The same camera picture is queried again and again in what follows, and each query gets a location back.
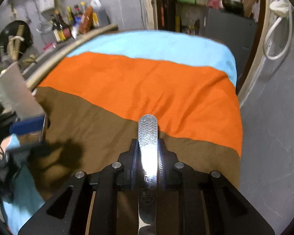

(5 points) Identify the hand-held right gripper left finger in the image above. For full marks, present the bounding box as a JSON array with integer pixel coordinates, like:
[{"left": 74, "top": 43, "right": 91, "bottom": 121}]
[{"left": 17, "top": 138, "right": 141, "bottom": 235}]

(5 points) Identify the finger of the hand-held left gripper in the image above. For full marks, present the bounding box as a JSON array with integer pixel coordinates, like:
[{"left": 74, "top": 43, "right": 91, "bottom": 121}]
[
  {"left": 9, "top": 116, "right": 46, "bottom": 136},
  {"left": 6, "top": 141, "right": 54, "bottom": 160}
]

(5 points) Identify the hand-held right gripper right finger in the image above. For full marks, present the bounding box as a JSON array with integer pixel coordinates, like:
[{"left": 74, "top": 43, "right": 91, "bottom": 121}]
[{"left": 157, "top": 138, "right": 276, "bottom": 235}]

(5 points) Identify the steel spoon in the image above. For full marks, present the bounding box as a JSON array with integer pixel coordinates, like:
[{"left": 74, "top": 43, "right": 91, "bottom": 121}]
[{"left": 137, "top": 114, "right": 160, "bottom": 235}]

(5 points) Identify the striped blue orange brown blanket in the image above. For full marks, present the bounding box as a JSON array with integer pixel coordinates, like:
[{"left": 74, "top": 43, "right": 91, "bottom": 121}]
[{"left": 2, "top": 29, "right": 243, "bottom": 235}]

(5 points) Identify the pink soap dish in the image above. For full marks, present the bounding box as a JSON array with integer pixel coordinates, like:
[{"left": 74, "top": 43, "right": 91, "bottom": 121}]
[{"left": 43, "top": 42, "right": 57, "bottom": 52}]

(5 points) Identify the black wok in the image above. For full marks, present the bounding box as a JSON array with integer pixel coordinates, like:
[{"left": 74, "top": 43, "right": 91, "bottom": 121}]
[{"left": 0, "top": 21, "right": 33, "bottom": 62}]

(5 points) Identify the dark sauce bottle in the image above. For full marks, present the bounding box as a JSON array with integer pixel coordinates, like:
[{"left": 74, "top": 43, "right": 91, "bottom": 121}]
[{"left": 51, "top": 10, "right": 62, "bottom": 42}]

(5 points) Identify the dark bottle orange label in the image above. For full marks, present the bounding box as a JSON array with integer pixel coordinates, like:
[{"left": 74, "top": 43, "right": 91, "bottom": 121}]
[{"left": 57, "top": 11, "right": 71, "bottom": 41}]

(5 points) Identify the blue white snack bag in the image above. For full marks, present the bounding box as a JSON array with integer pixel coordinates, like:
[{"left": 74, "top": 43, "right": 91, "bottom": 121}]
[{"left": 71, "top": 20, "right": 82, "bottom": 39}]

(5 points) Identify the yellow cap sauce bottle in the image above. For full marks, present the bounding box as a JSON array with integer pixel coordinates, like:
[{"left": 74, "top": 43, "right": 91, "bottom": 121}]
[{"left": 66, "top": 6, "right": 74, "bottom": 30}]

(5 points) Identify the brown food bag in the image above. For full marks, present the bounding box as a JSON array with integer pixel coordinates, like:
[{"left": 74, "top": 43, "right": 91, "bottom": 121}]
[{"left": 80, "top": 6, "right": 94, "bottom": 34}]

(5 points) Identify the red cap sauce bottle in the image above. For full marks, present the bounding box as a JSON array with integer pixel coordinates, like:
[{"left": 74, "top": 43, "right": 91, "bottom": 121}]
[{"left": 73, "top": 4, "right": 81, "bottom": 25}]

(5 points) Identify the white hanging box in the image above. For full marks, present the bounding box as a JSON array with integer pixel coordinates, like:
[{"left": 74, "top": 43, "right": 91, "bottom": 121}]
[{"left": 38, "top": 0, "right": 56, "bottom": 13}]

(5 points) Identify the large white vinegar jug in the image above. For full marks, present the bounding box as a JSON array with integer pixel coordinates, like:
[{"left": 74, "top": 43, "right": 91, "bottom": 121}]
[{"left": 91, "top": 0, "right": 106, "bottom": 28}]

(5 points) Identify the grey metal cabinet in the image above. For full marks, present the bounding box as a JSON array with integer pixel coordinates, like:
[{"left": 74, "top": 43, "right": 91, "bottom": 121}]
[{"left": 203, "top": 7, "right": 258, "bottom": 62}]

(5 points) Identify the pink cloth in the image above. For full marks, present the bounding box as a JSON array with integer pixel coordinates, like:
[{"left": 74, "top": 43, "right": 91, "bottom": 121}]
[{"left": 208, "top": 0, "right": 224, "bottom": 9}]

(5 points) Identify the black cooking pot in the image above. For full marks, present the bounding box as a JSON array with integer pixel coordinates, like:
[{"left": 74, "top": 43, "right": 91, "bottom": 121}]
[{"left": 222, "top": 0, "right": 244, "bottom": 14}]

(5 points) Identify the wooden cutting board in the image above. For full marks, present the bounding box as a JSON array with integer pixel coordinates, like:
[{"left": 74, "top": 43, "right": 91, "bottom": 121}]
[{"left": 242, "top": 0, "right": 260, "bottom": 18}]

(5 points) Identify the white hose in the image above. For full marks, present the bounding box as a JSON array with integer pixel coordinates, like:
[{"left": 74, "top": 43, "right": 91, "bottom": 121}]
[{"left": 263, "top": 10, "right": 294, "bottom": 61}]

